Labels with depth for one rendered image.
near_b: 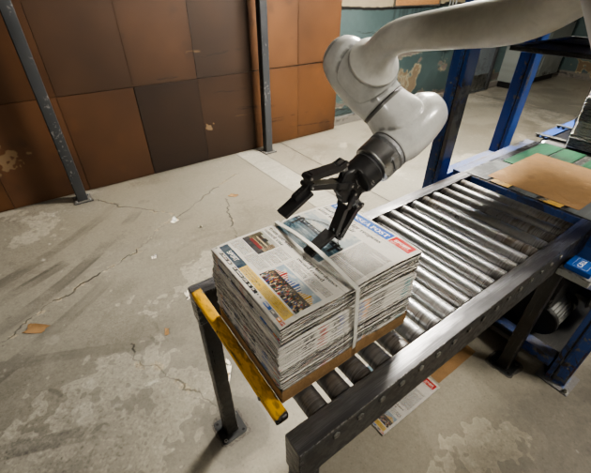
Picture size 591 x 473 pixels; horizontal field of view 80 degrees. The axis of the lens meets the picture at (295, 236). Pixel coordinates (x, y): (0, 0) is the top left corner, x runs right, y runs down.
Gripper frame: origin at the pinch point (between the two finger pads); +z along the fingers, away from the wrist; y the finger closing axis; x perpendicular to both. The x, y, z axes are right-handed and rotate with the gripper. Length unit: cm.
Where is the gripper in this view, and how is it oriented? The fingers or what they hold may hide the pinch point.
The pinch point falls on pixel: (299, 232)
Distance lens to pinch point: 70.9
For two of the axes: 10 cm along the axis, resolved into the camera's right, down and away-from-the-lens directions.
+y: 3.8, 5.7, 7.3
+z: -7.3, 6.7, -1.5
